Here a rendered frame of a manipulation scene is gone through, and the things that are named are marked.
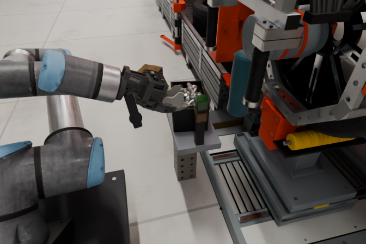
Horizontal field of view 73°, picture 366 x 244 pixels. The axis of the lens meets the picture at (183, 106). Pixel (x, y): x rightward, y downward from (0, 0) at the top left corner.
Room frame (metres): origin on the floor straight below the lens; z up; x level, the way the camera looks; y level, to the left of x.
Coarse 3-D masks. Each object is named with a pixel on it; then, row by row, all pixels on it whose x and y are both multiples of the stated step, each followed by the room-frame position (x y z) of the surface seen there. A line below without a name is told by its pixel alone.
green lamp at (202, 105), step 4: (196, 96) 0.67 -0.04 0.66; (200, 96) 0.67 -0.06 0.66; (204, 96) 0.67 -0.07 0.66; (196, 100) 0.66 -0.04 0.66; (200, 100) 0.65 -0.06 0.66; (204, 100) 0.65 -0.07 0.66; (208, 100) 0.66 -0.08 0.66; (196, 104) 0.65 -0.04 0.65; (200, 104) 0.65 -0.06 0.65; (204, 104) 0.65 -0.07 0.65; (196, 108) 0.65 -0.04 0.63; (200, 108) 0.65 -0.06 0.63; (204, 108) 0.65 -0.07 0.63
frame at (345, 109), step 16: (272, 64) 0.88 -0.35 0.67; (272, 80) 0.84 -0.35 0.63; (352, 80) 0.50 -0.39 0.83; (272, 96) 0.76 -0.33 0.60; (288, 96) 0.74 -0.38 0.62; (352, 96) 0.48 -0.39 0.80; (288, 112) 0.65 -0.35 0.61; (304, 112) 0.59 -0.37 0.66; (320, 112) 0.54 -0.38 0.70; (336, 112) 0.49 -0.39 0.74; (352, 112) 0.47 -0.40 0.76
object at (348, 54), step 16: (352, 0) 0.70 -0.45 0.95; (352, 16) 0.70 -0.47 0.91; (352, 32) 0.68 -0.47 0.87; (336, 48) 0.69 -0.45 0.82; (352, 48) 0.64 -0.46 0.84; (288, 64) 0.90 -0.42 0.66; (304, 64) 0.90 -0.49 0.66; (320, 64) 0.73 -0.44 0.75; (336, 64) 0.67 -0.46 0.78; (288, 80) 0.83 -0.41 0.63; (304, 80) 0.84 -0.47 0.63; (320, 80) 0.72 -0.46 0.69; (336, 80) 0.65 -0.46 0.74; (304, 96) 0.74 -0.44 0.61; (320, 96) 0.74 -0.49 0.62; (336, 96) 0.74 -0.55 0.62
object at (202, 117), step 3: (195, 108) 0.67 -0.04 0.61; (195, 111) 0.66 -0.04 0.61; (195, 114) 0.66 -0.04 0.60; (198, 114) 0.65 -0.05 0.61; (201, 114) 0.65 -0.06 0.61; (204, 114) 0.65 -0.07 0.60; (207, 114) 0.65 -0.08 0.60; (195, 117) 0.66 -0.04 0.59; (198, 117) 0.65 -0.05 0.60; (201, 117) 0.65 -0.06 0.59; (204, 117) 0.65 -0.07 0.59; (207, 117) 0.65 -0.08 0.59; (198, 120) 0.65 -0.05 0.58; (201, 120) 0.65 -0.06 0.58; (204, 120) 0.65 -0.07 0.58
